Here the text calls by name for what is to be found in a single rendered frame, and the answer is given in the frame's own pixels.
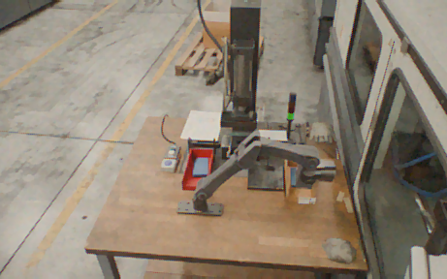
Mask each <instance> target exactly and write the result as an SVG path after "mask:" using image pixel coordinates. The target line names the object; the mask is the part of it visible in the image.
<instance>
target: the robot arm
mask: <svg viewBox="0 0 447 279"><path fill-rule="evenodd" d="M258 155H259V156H269V157H276V158H280V159H283V160H287V161H292V162H295V163H296V164H298V169H297V170H296V186H297V188H299V189H302V188H304V189H308V190H312V185H313V184H314V183H315V182H316V179H318V181H324V182H333V181H334V179H335V170H336V166H335V161H322V160H320V157H319V154H318V151H317V148H316V147H314V146H311V145H308V144H305V145H300V144H299V145H295V144H288V143H283V142H280V141H276V140H270V139H267V138H266V137H263V136H260V132H253V133H252V134H251V135H250V136H248V137H247V138H246V140H244V141H243V142H242V144H240V145H239V148H237V149H236V150H235V153H234V155H233V156H232V157H230V160H229V161H226V162H225V164H224V165H221V167H220V168H219V169H218V170H216V171H215V172H214V173H212V174H210V175H209V176H207V177H202V178H201V180H199V181H197V188H196V191H195V194H193V195H192V201H180V202H179V203H178V206H177V208H176V213H177V214H199V215H210V216H221V213H222V207H223V204H222V203H221V202H207V200H208V199H209V198H211V197H212V196H213V193H214V192H215V191H216V190H217V188H218V187H219V186H221V185H222V184H223V183H224V182H226V181H227V180H228V179H230V177H233V176H234V174H236V173H238V172H239V171H242V170H249V169H250V168H252V167H253V166H254V163H255V161H256V158H257V157H258ZM219 212H220V213H219Z"/></svg>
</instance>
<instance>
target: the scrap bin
mask: <svg viewBox="0 0 447 279"><path fill-rule="evenodd" d="M194 158H208V176H209V175H210V174H211V171H212V167H213V149H210V148H191V149H190V152H189V155H188V161H187V163H186V166H185V169H184V175H183V177H182V180H181V184H182V190H191V191H196V188H197V181H199V180H201V177H193V176H192V171H193V161H194Z"/></svg>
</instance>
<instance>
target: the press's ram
mask: <svg viewBox="0 0 447 279"><path fill-rule="evenodd" d="M257 122H258V111H253V110H250V108H249V107H234V110H225V111H223V110H221V118H220V128H250V129H257Z"/></svg>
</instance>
